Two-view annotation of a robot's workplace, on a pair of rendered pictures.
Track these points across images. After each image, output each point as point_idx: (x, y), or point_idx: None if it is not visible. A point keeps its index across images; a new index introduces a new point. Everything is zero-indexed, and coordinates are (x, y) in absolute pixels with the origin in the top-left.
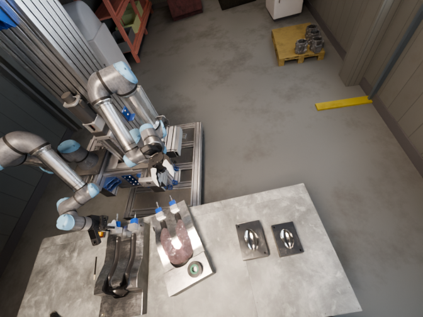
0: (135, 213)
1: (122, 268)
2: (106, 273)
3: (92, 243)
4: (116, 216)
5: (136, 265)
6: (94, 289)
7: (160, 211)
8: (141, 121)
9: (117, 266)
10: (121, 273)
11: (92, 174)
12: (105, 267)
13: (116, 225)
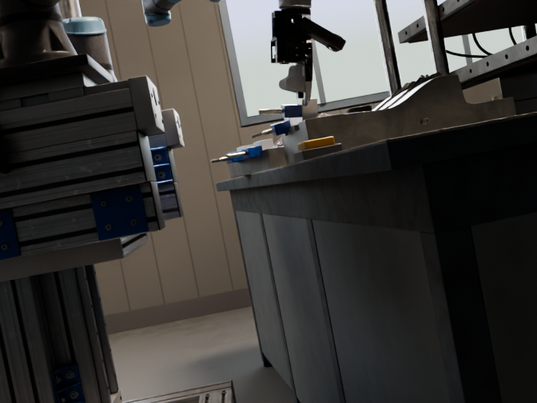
0: (257, 133)
1: (391, 101)
2: (409, 92)
3: (340, 37)
4: (265, 109)
5: (376, 108)
6: (446, 75)
7: (254, 142)
8: (76, 1)
9: (391, 103)
10: (399, 93)
11: (108, 76)
12: (401, 101)
13: (292, 90)
